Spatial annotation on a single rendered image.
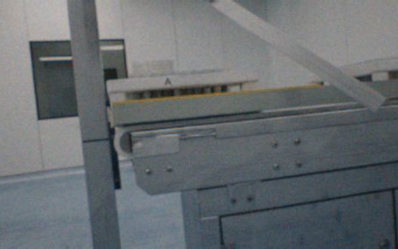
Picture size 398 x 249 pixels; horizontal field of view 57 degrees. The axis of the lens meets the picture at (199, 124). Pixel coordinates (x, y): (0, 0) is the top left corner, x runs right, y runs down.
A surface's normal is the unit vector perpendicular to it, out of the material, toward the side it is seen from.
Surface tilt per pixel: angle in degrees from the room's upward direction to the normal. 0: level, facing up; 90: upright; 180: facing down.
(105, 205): 90
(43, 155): 90
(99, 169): 90
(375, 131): 90
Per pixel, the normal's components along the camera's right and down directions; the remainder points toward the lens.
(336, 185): 0.22, 0.04
